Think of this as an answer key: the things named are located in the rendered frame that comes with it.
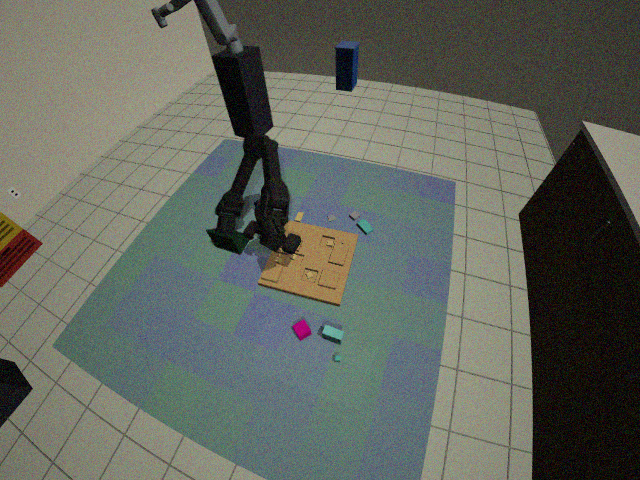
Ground magenta cube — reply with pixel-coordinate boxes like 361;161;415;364
293;319;311;341

